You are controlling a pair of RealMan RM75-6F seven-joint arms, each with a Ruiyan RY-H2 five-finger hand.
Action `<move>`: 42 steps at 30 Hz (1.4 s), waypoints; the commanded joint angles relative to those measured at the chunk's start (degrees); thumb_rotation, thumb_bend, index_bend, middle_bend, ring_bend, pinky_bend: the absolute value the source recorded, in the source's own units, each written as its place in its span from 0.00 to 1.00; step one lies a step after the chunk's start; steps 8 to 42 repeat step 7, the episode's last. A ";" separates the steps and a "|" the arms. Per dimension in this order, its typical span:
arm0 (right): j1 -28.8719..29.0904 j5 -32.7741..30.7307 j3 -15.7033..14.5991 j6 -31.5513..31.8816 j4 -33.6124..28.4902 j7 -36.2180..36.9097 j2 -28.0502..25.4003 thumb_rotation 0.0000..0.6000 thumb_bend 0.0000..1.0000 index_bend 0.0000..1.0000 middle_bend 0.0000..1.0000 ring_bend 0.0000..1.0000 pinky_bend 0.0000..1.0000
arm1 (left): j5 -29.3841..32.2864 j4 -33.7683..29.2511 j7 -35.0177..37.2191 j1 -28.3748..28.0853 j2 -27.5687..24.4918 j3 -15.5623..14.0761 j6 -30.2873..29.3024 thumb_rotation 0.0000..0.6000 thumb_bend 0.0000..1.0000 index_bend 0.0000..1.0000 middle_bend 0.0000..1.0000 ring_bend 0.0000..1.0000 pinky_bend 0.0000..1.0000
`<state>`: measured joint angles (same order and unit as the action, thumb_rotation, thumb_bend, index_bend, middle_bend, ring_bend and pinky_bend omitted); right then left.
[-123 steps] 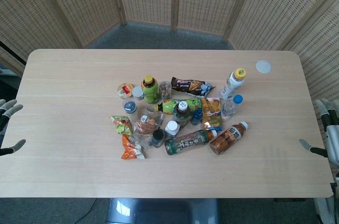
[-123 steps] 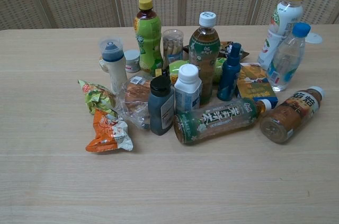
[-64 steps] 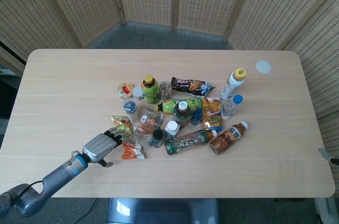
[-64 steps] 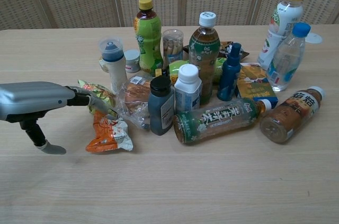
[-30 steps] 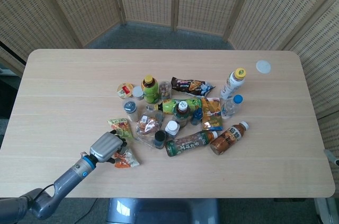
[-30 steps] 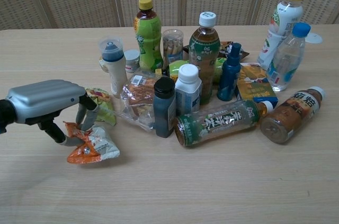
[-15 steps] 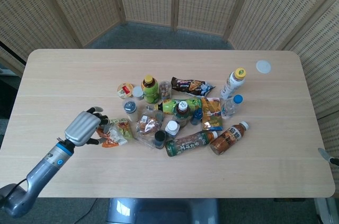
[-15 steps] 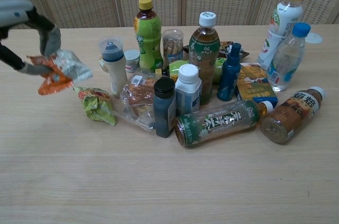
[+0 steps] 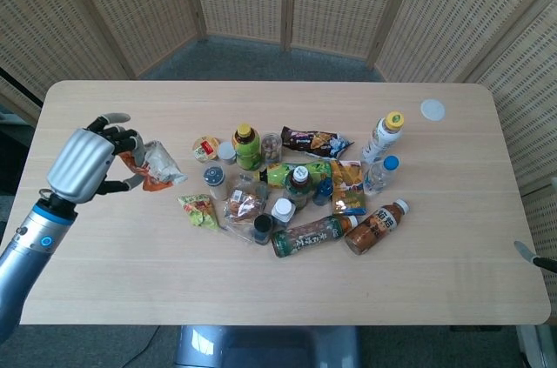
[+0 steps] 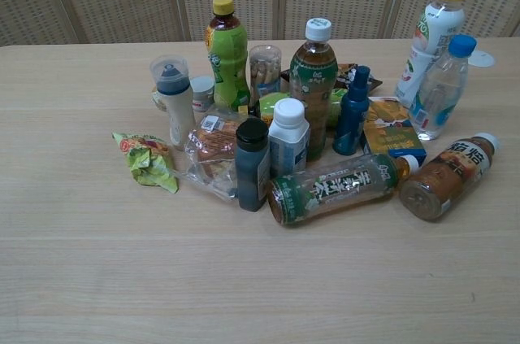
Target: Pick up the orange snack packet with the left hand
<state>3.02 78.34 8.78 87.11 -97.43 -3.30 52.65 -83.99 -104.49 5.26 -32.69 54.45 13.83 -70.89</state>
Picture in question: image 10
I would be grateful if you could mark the white round disc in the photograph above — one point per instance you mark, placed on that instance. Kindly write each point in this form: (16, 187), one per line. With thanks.
(483, 60)

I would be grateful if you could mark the brown coffee drink bottle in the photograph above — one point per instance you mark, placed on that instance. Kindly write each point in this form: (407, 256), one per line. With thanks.
(443, 181)

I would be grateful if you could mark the clear bottle blue cap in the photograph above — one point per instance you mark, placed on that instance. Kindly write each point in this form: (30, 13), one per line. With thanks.
(440, 92)

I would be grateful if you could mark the upright green tea bottle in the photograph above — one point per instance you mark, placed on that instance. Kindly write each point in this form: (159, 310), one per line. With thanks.
(313, 88)

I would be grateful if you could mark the green tea bottle large print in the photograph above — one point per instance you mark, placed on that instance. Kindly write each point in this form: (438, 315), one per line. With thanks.
(333, 191)

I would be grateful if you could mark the small green packet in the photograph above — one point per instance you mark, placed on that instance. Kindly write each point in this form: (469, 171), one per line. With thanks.
(337, 106)

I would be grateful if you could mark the white bottle yellow cap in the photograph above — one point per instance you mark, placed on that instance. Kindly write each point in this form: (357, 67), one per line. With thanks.
(436, 31)

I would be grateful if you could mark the clear tube of biscuit sticks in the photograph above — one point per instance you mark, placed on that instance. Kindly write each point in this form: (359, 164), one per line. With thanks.
(265, 69)

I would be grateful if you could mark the small yellow box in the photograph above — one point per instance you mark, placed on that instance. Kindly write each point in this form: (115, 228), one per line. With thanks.
(243, 111)

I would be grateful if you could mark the green crinkled snack packet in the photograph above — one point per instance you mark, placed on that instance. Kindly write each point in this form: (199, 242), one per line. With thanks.
(146, 159)

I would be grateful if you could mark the blue spray bottle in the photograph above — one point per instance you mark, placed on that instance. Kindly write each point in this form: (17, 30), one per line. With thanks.
(352, 116)

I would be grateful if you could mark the white bottle clear cover cap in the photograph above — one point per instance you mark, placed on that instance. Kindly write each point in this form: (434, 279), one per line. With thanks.
(176, 108)

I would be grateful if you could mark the yellow and blue box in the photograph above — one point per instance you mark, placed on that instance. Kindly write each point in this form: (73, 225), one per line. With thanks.
(392, 132)

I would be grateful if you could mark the small white jar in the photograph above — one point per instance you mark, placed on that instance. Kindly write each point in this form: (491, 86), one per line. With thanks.
(202, 94)

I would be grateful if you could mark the bread in clear bag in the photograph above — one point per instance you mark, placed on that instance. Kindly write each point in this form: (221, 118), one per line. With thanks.
(213, 145)

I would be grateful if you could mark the dark bottle black cap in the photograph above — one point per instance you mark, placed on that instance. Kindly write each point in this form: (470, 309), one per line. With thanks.
(252, 173)

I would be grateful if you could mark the green label bottle yellow cap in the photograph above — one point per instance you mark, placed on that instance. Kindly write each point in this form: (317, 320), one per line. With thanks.
(227, 63)

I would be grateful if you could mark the round green packet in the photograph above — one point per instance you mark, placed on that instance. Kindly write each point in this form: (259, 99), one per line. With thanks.
(270, 106)

